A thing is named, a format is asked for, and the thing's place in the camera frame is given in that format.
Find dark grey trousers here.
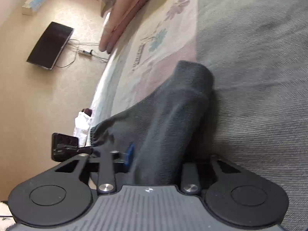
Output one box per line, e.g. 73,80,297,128
90,60,213,187

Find white cloth on bed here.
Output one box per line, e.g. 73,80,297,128
73,112,92,148

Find dark brown small object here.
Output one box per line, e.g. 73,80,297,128
82,108,92,117

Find striped pastel bed sheet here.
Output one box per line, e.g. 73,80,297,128
98,0,307,230

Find folded floral pink quilt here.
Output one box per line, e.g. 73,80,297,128
99,0,149,54

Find white wall power strip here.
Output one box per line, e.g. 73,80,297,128
78,49,93,57

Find wall mounted black television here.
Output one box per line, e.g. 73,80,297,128
27,21,74,70

